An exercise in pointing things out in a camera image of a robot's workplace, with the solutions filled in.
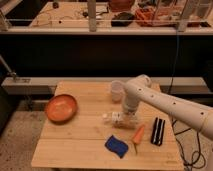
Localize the white plastic bottle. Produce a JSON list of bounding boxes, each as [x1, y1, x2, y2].
[[102, 112, 135, 129]]

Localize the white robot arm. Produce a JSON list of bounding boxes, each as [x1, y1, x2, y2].
[[122, 75, 213, 141]]

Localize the orange toy carrot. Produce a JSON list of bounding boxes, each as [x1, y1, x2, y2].
[[132, 125, 145, 153]]

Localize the blue sponge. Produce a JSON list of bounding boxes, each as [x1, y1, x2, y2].
[[105, 135, 129, 158]]

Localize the black white striped eraser block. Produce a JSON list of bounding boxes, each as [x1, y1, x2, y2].
[[151, 117, 165, 146]]

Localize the translucent plastic cup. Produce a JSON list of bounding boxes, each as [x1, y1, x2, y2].
[[110, 80, 124, 102]]

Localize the orange wooden bowl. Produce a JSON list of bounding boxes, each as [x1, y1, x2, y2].
[[45, 94, 78, 123]]

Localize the black object on shelf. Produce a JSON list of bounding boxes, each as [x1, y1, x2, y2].
[[111, 12, 134, 27]]

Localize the orange basket on shelf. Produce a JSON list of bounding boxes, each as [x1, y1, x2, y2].
[[135, 9, 171, 27]]

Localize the blue hanging cable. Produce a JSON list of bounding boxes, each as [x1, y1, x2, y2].
[[167, 32, 180, 95]]

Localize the metal clamp bracket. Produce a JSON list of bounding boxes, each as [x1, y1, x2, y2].
[[0, 54, 30, 83]]

